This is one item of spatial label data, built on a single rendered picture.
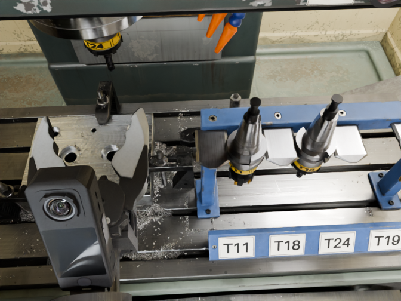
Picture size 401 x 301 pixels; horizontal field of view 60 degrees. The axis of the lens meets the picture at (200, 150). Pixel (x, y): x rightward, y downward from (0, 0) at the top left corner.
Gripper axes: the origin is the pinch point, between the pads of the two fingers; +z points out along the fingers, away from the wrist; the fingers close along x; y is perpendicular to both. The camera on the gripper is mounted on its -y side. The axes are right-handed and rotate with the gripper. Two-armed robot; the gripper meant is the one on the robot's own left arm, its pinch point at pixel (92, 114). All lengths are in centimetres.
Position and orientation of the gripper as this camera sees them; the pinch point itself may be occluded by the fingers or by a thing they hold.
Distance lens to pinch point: 40.0
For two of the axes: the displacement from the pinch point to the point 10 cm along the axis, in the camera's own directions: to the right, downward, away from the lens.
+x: 9.9, -1.0, 0.6
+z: -1.2, -8.6, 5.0
